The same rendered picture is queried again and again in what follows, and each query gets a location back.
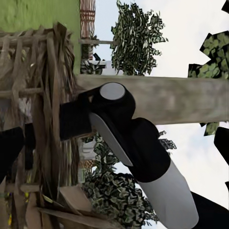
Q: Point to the tree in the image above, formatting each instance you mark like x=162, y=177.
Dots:
x=202, y=98
x=150, y=214
x=129, y=176
x=167, y=144
x=133, y=39

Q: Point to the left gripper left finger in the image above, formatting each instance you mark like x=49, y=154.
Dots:
x=11, y=143

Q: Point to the wicker basket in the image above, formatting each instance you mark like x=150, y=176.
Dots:
x=55, y=198

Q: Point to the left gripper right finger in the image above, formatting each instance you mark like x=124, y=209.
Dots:
x=221, y=141

